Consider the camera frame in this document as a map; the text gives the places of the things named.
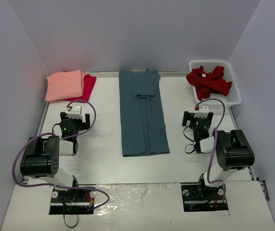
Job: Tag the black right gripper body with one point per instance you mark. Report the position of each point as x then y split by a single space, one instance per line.
186 116

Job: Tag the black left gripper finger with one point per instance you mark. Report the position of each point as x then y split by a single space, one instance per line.
63 116
86 124

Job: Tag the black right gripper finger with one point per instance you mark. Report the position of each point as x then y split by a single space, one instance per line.
210 117
187 116

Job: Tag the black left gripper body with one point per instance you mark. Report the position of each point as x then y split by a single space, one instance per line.
86 118

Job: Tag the teal blue t shirt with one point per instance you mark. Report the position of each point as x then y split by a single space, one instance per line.
143 131

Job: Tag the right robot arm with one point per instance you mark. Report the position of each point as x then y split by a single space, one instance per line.
216 145

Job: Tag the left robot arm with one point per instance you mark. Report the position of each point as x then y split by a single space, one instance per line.
41 157

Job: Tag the folded salmon pink t shirt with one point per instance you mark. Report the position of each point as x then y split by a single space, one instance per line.
64 85

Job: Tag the white perforated plastic basket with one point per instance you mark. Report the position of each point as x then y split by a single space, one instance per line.
234 96

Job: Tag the folded magenta t shirt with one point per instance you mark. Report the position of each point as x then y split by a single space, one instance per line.
89 83

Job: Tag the crumpled dark red t shirt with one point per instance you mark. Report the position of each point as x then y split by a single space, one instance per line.
207 83

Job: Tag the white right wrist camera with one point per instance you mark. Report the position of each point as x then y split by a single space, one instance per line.
201 111

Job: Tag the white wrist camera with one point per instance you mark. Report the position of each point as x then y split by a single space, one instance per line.
201 111
75 112

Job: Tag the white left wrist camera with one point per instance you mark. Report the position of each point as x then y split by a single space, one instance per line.
75 112

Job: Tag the aluminium table edge rail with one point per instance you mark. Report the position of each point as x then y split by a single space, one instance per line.
241 153

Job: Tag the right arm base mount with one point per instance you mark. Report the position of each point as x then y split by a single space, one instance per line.
199 198

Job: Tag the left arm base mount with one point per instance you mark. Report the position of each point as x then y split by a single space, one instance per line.
72 202

